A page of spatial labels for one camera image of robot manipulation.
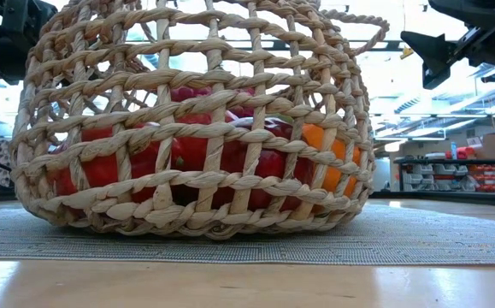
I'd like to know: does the purple grape bunch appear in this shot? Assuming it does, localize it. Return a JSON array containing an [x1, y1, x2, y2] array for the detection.
[[169, 85, 256, 119]]

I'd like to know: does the grey woven placemat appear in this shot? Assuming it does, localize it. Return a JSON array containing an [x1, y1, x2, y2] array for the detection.
[[0, 200, 495, 266]]

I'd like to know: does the red container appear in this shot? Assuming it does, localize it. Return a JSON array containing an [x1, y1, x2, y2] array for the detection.
[[445, 146, 475, 160]]

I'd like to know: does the storage shelf with bins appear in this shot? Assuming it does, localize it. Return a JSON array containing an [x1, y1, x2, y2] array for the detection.
[[394, 157, 495, 193]]

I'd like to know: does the orange fruit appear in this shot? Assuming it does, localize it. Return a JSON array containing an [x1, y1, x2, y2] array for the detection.
[[300, 122, 362, 214]]

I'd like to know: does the woven straw basket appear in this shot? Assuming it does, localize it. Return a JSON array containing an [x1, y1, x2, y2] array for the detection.
[[9, 0, 392, 240]]

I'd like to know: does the dark red apple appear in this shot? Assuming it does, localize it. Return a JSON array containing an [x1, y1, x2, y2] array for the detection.
[[221, 115, 316, 211]]

